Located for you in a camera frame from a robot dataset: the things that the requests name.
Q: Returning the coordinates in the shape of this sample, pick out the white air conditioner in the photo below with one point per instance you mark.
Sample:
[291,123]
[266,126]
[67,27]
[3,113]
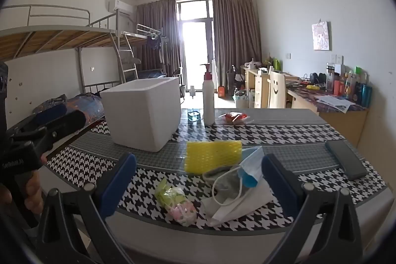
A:
[119,5]

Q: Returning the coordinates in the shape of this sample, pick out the yellow desk object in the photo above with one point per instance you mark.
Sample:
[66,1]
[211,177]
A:
[312,86]

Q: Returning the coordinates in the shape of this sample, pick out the person's left hand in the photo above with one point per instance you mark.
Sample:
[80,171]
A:
[34,193]

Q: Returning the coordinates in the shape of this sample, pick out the white foam box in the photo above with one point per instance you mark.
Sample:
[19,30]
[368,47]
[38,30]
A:
[139,115]

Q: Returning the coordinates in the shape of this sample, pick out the black folding chair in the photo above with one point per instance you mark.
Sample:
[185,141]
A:
[179,81]

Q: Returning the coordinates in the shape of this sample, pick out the brown curtain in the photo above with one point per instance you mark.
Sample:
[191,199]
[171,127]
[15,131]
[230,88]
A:
[235,35]
[154,35]

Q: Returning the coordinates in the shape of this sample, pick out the dark green flat case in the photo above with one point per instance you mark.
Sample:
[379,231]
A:
[346,158]

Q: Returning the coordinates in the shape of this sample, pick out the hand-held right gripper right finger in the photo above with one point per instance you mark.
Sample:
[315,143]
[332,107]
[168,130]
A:
[278,186]

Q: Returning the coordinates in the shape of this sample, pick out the black headphones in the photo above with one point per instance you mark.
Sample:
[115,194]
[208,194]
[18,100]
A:
[318,80]

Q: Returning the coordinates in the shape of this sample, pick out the large metal bunk bed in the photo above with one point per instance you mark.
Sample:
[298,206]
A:
[62,35]

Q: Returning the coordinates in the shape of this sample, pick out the printed paper sheets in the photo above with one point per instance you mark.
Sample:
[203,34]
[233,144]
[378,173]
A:
[335,103]

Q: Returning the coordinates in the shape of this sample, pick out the blue face mask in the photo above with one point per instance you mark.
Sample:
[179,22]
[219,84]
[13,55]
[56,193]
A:
[250,165]

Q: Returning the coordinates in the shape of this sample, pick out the blue patterned quilt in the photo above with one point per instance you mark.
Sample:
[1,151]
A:
[89,106]

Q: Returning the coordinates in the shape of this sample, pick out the small blue spray bottle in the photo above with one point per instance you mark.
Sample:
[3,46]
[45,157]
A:
[194,116]

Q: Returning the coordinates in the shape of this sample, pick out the white bucket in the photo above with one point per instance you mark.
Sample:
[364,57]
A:
[242,101]

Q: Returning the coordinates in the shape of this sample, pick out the folded blue blanket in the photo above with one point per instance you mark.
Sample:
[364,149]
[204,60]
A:
[151,73]

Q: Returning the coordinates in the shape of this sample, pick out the orange bottle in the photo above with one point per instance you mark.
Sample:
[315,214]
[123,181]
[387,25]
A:
[221,92]

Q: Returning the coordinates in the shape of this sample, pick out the light wooden desk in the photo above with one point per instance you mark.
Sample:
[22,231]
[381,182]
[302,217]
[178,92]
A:
[340,121]

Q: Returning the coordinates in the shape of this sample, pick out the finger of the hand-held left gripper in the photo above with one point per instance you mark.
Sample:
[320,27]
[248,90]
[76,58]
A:
[49,114]
[68,123]

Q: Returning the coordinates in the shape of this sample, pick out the small metal bunk bed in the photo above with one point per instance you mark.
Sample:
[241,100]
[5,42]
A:
[139,35]

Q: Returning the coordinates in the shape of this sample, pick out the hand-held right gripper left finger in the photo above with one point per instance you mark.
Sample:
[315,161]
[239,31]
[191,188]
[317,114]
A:
[119,183]

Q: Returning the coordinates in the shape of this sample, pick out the white pump bottle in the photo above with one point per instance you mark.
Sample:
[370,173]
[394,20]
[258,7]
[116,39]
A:
[208,103]

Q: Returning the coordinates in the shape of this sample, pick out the wall poster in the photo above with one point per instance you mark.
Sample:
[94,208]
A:
[320,35]

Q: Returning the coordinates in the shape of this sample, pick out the clear jar with black lid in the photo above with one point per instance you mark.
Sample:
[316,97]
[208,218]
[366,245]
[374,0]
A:
[330,78]

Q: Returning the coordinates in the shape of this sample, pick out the dark hanging clothes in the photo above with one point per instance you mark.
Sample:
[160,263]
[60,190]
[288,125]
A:
[153,43]

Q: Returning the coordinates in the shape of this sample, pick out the red snack packet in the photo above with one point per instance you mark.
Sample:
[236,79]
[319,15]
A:
[233,118]

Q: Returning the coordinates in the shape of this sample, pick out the green and pink plastic bag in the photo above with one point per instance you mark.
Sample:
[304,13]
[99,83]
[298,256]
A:
[176,202]

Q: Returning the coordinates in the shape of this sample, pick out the glass balcony door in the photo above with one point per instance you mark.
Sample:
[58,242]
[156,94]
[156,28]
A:
[195,50]

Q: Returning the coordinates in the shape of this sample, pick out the wooden smiley face chair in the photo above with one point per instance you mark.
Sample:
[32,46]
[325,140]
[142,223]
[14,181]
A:
[277,90]

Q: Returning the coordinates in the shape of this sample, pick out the yellow foam net sleeve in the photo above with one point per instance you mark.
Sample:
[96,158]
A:
[213,155]

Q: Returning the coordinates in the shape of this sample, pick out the grey sock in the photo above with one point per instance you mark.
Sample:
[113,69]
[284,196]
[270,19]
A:
[225,182]

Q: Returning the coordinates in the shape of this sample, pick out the houndstooth tablecloth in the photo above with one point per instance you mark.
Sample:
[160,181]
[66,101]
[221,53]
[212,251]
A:
[294,137]

